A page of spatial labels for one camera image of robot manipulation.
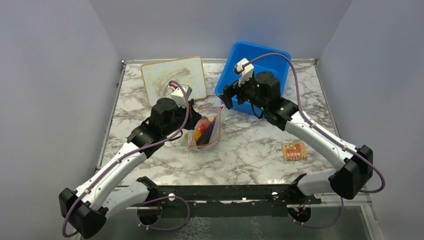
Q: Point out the pink peach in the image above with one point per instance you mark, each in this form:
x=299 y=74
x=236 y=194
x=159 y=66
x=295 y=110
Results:
x=203 y=124

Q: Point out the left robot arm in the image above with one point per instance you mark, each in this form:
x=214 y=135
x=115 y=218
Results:
x=87 y=208

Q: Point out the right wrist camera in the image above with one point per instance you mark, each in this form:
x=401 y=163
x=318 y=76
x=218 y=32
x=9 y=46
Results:
x=245 y=70

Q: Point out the orange snack packet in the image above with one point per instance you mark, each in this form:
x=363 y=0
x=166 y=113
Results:
x=294 y=151

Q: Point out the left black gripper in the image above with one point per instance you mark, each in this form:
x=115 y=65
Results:
x=193 y=117

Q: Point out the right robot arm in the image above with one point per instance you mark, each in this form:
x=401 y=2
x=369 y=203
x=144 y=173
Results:
x=350 y=172

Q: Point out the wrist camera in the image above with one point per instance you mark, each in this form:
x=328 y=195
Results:
x=245 y=70
x=178 y=96

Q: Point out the orange food piece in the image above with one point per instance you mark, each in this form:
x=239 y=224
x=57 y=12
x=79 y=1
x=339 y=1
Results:
x=197 y=134

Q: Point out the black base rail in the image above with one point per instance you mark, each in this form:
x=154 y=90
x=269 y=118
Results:
x=214 y=201

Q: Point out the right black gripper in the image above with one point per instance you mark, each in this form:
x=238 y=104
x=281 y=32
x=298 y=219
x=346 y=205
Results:
x=229 y=91

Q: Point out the small whiteboard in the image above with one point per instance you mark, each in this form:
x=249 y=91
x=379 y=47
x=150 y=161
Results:
x=188 y=71

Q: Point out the clear zip top bag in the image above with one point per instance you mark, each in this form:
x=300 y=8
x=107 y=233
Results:
x=205 y=112

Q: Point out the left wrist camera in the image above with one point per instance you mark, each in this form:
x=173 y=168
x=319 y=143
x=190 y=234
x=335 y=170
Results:
x=178 y=96

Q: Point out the purple eggplant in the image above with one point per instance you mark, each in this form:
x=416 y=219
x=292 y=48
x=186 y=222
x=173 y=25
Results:
x=206 y=135

